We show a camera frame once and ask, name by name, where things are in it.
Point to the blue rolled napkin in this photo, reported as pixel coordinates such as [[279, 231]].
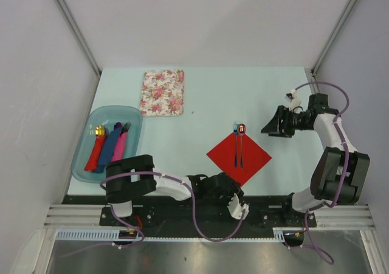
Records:
[[108, 148]]

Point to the light blue cable duct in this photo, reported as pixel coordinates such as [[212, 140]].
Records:
[[118, 235]]

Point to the floral pattern tray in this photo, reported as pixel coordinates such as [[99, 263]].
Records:
[[162, 93]]

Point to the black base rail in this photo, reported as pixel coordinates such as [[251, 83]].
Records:
[[161, 215]]

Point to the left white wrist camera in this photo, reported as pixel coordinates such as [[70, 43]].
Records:
[[237, 209]]

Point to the blue fork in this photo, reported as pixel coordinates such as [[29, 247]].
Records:
[[235, 131]]

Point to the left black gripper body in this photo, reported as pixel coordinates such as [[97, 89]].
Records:
[[225, 195]]

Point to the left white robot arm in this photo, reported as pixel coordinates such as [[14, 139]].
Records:
[[129, 179]]

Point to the red paper napkin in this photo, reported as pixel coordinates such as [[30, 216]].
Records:
[[254, 158]]

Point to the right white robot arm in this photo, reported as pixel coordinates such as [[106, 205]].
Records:
[[341, 171]]

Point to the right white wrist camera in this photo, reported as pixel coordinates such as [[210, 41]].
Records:
[[294, 101]]

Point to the pink rolled napkin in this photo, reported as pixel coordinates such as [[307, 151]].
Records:
[[119, 147]]

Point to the blue handled spoon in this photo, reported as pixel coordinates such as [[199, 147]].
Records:
[[241, 133]]

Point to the teal plastic bin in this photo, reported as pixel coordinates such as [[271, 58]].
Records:
[[108, 116]]

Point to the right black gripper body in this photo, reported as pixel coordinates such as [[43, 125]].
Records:
[[293, 121]]

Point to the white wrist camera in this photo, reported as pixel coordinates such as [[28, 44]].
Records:
[[294, 101], [237, 209]]

